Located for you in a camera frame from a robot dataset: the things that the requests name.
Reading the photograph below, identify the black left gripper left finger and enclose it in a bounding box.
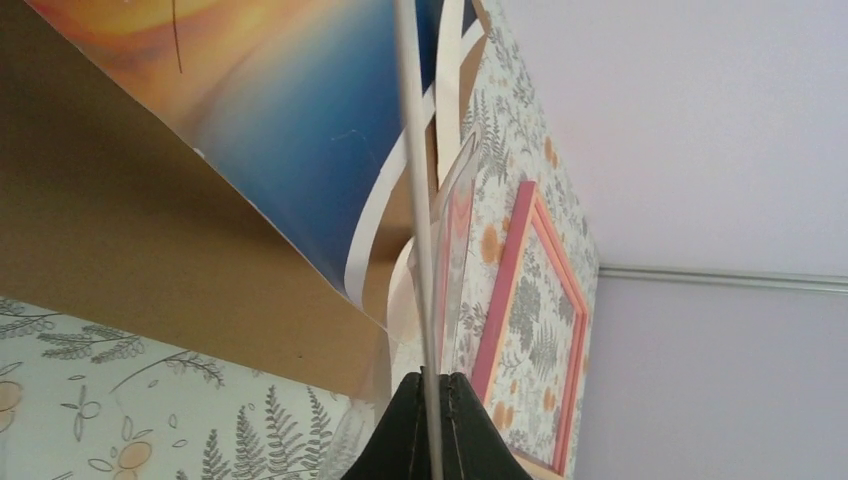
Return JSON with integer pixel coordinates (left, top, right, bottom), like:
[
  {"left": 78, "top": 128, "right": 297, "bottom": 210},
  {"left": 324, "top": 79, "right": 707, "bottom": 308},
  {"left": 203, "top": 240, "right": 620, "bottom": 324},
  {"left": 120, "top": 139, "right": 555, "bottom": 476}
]
[{"left": 341, "top": 372, "right": 431, "bottom": 480}]

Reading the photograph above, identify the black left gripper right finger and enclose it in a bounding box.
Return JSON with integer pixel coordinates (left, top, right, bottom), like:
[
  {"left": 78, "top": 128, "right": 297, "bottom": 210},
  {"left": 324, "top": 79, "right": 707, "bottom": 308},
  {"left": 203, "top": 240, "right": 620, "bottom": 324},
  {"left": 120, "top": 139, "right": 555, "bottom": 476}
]
[{"left": 439, "top": 373, "right": 531, "bottom": 480}]

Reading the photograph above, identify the pink wooden picture frame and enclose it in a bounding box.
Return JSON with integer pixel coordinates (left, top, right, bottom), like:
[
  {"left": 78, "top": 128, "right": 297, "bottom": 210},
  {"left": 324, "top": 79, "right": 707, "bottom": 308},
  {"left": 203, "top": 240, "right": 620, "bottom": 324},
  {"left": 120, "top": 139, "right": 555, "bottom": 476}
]
[{"left": 470, "top": 181, "right": 590, "bottom": 479}]

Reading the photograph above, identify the sunset photo print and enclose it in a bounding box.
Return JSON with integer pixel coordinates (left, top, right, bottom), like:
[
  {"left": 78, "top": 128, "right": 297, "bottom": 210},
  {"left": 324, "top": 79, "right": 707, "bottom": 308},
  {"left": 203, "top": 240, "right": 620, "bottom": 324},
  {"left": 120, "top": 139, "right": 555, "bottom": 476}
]
[{"left": 24, "top": 0, "right": 478, "bottom": 313}]

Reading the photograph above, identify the white paper mat border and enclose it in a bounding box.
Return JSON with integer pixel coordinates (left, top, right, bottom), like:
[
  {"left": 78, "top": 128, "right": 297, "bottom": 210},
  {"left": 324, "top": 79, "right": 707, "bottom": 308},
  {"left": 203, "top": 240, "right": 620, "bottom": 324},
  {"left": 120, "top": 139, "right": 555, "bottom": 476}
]
[{"left": 343, "top": 0, "right": 488, "bottom": 480}]

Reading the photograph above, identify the clear plastic sheet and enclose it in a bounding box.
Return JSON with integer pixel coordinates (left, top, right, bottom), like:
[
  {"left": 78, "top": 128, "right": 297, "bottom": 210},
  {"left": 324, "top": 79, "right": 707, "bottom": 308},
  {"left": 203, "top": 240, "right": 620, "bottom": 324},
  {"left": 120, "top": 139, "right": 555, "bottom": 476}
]
[{"left": 431, "top": 128, "right": 482, "bottom": 373}]

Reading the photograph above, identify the floral patterned table mat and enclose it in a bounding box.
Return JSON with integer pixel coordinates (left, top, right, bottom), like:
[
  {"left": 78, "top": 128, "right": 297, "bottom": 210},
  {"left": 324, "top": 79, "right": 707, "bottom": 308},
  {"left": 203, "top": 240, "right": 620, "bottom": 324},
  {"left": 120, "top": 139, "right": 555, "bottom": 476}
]
[{"left": 1, "top": 1, "right": 598, "bottom": 479}]

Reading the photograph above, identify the brown cardboard backing board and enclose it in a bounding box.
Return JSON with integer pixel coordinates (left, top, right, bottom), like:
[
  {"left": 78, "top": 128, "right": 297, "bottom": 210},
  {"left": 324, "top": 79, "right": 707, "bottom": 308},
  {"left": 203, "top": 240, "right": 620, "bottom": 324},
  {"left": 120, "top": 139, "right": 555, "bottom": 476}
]
[{"left": 1, "top": 1, "right": 413, "bottom": 398}]

